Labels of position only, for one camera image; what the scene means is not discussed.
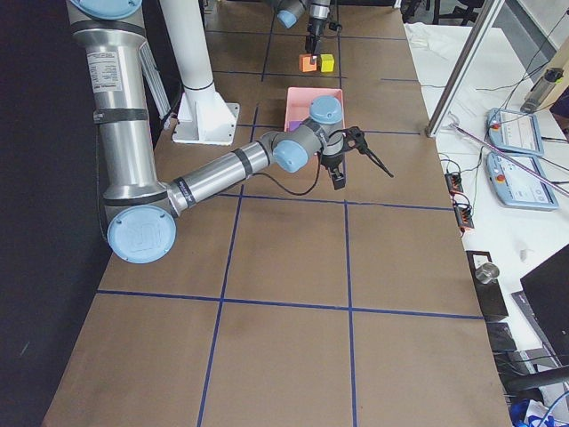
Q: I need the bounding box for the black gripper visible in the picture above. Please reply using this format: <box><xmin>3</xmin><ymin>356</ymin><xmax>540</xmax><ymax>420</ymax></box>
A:
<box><xmin>320</xmin><ymin>126</ymin><xmax>394</xmax><ymax>190</ymax></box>
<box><xmin>305</xmin><ymin>16</ymin><xmax>327</xmax><ymax>56</ymax></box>

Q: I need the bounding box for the orange foam block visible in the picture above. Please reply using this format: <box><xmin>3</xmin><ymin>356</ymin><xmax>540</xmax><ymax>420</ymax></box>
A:
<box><xmin>299</xmin><ymin>53</ymin><xmax>318</xmax><ymax>73</ymax></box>

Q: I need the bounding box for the yellow foam block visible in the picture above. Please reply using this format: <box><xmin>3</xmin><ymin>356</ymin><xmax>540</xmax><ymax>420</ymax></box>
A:
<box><xmin>319</xmin><ymin>53</ymin><xmax>335</xmax><ymax>73</ymax></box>

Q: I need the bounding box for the purple foam block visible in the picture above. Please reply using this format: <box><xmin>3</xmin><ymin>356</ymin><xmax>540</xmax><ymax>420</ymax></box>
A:
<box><xmin>288</xmin><ymin>120</ymin><xmax>302</xmax><ymax>132</ymax></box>

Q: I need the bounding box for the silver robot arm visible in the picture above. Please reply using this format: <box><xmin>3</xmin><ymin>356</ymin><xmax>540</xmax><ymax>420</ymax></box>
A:
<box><xmin>266</xmin><ymin>0</ymin><xmax>330</xmax><ymax>56</ymax></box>
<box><xmin>66</xmin><ymin>1</ymin><xmax>394</xmax><ymax>264</ymax></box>

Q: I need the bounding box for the pink plastic bin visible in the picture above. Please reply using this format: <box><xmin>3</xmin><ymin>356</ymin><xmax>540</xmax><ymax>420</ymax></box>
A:
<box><xmin>284</xmin><ymin>87</ymin><xmax>344</xmax><ymax>132</ymax></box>

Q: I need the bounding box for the black orange connector board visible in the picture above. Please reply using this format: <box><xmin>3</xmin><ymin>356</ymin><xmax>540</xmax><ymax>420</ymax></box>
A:
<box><xmin>445</xmin><ymin>172</ymin><xmax>475</xmax><ymax>234</ymax></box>

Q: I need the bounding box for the lower blue teach pendant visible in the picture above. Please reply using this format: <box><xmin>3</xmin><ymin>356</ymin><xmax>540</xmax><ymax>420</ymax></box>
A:
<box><xmin>486</xmin><ymin>152</ymin><xmax>559</xmax><ymax>211</ymax></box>

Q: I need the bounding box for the blue teach pendant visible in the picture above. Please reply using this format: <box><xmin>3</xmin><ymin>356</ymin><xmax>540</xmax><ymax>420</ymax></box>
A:
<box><xmin>486</xmin><ymin>152</ymin><xmax>559</xmax><ymax>211</ymax></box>
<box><xmin>486</xmin><ymin>108</ymin><xmax>544</xmax><ymax>157</ymax></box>

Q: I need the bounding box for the upper blue teach pendant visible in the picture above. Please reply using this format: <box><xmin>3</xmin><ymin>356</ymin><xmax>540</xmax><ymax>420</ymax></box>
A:
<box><xmin>486</xmin><ymin>108</ymin><xmax>544</xmax><ymax>157</ymax></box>

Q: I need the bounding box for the small metal cup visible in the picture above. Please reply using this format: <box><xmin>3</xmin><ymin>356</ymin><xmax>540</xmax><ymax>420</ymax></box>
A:
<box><xmin>475</xmin><ymin>262</ymin><xmax>500</xmax><ymax>285</ymax></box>

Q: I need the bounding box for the black monitor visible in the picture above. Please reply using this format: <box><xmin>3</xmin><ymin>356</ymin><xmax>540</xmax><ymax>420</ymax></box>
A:
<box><xmin>521</xmin><ymin>247</ymin><xmax>568</xmax><ymax>354</ymax></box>

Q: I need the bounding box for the white pedestal column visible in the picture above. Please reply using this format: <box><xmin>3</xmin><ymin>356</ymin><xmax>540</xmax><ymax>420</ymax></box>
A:
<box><xmin>160</xmin><ymin>0</ymin><xmax>239</xmax><ymax>146</ymax></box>

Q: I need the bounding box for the aluminium frame post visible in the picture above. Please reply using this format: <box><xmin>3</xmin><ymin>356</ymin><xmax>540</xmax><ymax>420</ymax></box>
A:
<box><xmin>426</xmin><ymin>0</ymin><xmax>505</xmax><ymax>138</ymax></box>

